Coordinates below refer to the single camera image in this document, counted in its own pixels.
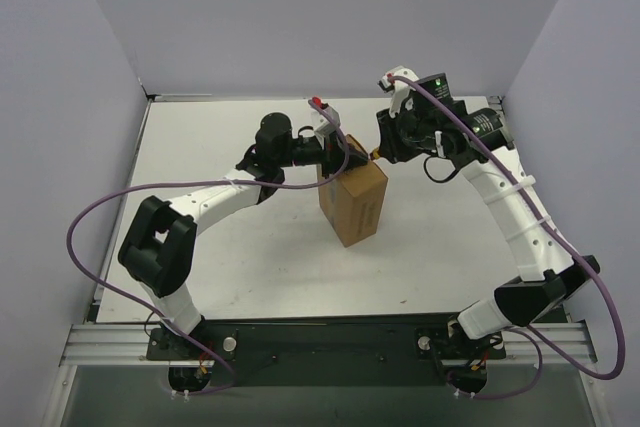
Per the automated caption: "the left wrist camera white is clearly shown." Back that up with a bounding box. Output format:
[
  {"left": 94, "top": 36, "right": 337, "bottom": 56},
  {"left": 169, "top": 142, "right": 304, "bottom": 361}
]
[{"left": 310, "top": 101, "right": 340, "bottom": 142}]

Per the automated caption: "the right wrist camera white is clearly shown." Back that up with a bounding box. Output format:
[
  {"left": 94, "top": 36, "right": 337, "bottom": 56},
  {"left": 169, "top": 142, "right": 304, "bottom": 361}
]
[{"left": 378, "top": 65, "right": 419, "bottom": 118}]

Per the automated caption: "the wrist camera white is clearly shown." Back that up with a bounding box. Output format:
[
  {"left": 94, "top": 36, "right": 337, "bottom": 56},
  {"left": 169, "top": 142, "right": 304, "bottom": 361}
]
[
  {"left": 378, "top": 65, "right": 419, "bottom": 118},
  {"left": 310, "top": 101, "right": 340, "bottom": 142}
]

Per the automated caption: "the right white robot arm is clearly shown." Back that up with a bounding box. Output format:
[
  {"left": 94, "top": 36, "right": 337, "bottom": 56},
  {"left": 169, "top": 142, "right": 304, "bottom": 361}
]
[{"left": 372, "top": 66, "right": 589, "bottom": 340}]

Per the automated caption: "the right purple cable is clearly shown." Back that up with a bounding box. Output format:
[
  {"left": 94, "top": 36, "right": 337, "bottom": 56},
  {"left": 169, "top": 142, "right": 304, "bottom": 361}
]
[{"left": 384, "top": 75, "right": 626, "bottom": 398}]

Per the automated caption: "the aluminium front rail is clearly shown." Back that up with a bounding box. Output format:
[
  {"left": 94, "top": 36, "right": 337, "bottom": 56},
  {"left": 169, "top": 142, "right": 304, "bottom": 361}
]
[{"left": 59, "top": 319, "right": 599, "bottom": 368}]

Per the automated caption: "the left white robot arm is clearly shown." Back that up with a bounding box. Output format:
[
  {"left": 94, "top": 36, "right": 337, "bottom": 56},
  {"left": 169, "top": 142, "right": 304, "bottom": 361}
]
[{"left": 118, "top": 109, "right": 368, "bottom": 359}]

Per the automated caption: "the purple cable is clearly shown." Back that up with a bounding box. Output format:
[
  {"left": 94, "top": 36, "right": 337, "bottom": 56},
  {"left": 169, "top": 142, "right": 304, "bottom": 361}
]
[
  {"left": 67, "top": 95, "right": 351, "bottom": 393},
  {"left": 384, "top": 75, "right": 626, "bottom": 398}
]

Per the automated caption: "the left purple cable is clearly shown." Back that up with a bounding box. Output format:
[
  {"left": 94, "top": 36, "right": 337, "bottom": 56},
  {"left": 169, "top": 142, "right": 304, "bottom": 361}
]
[{"left": 67, "top": 95, "right": 351, "bottom": 393}]

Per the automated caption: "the brown cardboard express box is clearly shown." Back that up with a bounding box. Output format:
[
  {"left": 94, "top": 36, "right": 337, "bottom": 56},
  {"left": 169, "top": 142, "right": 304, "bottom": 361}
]
[{"left": 318, "top": 160, "right": 388, "bottom": 248}]

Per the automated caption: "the yellow utility knife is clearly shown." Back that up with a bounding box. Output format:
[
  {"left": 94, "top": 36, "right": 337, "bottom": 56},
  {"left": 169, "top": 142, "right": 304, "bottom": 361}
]
[{"left": 369, "top": 148, "right": 382, "bottom": 161}]

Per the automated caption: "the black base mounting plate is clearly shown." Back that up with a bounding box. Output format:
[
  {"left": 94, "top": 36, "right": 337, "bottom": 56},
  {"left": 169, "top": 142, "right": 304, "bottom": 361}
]
[{"left": 146, "top": 313, "right": 506, "bottom": 391}]

